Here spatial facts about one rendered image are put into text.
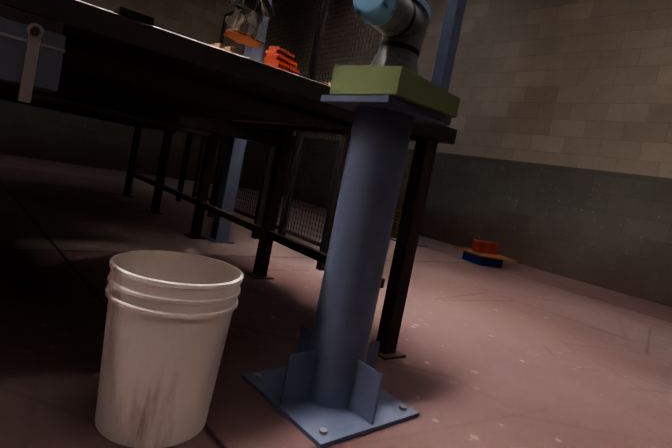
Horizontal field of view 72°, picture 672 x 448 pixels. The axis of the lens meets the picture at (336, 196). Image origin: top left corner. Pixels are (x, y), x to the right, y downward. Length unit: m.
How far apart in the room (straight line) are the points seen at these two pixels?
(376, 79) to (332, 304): 0.62
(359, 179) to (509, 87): 5.47
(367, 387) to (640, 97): 5.10
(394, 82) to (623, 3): 5.40
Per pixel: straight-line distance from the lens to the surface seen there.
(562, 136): 6.17
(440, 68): 5.82
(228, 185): 3.49
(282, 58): 2.54
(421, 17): 1.39
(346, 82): 1.31
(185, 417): 1.19
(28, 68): 1.17
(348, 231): 1.29
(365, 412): 1.40
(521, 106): 6.49
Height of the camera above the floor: 0.65
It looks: 3 degrees down
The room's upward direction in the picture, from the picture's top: 11 degrees clockwise
